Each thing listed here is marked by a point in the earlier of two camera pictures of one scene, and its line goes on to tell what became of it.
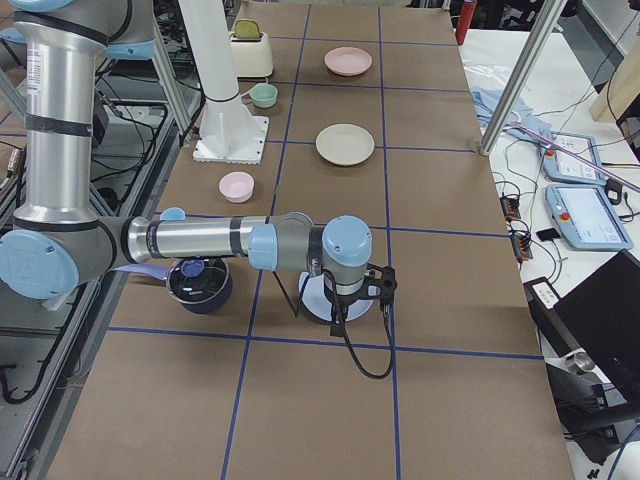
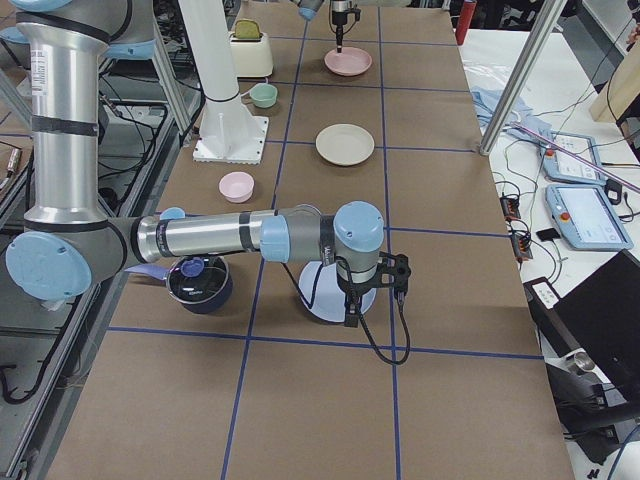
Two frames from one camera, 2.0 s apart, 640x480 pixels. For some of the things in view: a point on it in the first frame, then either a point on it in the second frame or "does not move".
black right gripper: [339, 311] -> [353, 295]
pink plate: [348, 61] does not move
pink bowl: [236, 186] does not move
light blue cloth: [486, 105] does not move
